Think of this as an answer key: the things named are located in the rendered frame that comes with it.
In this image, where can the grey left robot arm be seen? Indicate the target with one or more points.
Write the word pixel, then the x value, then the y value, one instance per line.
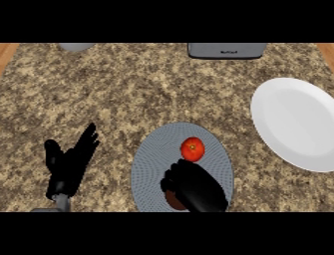
pixel 57 204

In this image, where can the grey appliance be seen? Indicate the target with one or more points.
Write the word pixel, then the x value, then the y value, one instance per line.
pixel 227 50

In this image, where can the pale grey round object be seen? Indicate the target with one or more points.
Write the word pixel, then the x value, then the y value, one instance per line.
pixel 76 46

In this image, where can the red tomato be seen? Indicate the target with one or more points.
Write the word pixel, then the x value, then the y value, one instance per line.
pixel 193 149

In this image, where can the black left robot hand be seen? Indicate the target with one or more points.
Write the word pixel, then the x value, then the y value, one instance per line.
pixel 68 162

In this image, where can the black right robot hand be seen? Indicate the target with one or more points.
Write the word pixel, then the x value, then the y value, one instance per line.
pixel 199 186

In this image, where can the white round plate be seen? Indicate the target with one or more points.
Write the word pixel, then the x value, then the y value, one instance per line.
pixel 302 124

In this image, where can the round grey placemat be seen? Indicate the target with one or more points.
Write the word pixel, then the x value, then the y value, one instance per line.
pixel 150 166

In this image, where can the brown cupcake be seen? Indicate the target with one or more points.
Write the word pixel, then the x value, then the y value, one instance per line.
pixel 175 201

